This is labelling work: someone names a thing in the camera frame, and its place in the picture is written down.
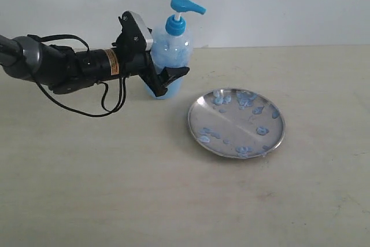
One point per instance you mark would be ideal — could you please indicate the round steel plate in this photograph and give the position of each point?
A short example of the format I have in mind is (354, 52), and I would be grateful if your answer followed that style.
(236, 123)

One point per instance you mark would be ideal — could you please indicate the blue soap pump bottle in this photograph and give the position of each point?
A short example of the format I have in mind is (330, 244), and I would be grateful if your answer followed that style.
(173, 42)

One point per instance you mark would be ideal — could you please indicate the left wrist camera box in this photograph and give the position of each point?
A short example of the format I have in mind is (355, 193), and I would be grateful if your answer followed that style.
(135, 36)

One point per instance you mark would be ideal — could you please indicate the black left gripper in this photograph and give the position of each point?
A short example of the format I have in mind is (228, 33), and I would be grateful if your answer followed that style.
(113, 64)

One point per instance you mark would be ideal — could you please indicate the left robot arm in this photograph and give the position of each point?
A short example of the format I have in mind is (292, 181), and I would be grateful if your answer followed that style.
(64, 71)

